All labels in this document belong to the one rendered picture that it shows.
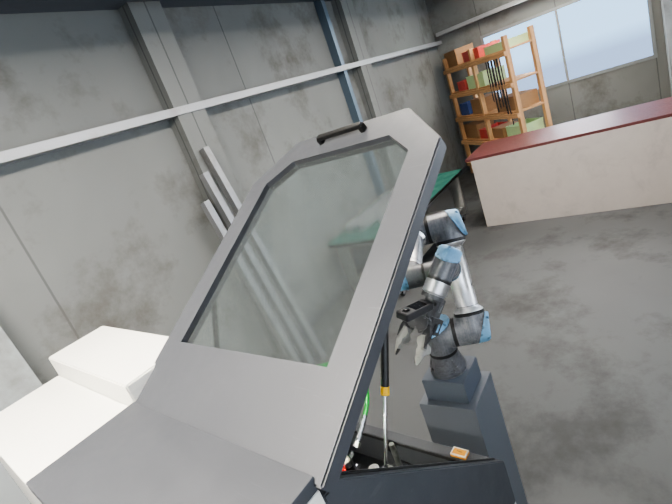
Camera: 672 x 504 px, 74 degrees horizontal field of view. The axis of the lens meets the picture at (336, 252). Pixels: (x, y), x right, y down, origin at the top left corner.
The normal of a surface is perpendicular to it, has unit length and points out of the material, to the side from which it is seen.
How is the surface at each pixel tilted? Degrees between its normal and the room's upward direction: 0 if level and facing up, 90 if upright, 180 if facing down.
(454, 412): 90
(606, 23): 90
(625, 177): 90
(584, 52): 90
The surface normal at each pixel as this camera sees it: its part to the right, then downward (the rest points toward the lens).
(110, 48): 0.79, -0.10
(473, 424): -0.51, 0.43
